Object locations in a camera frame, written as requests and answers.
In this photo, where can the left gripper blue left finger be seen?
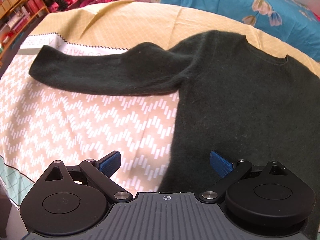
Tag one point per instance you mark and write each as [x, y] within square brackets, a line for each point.
[99, 172]

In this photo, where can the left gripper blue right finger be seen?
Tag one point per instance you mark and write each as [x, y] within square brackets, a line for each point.
[229, 172]

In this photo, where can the dark green knit sweater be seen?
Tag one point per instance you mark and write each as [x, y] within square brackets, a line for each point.
[233, 99]

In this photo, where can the yellow and pink patterned quilt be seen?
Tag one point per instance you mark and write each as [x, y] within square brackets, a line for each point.
[40, 124]

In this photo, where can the blue floral bedsheet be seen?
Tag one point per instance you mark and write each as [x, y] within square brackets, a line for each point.
[287, 20]

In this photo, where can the wooden shelf with boxes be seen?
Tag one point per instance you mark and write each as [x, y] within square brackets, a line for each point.
[16, 16]

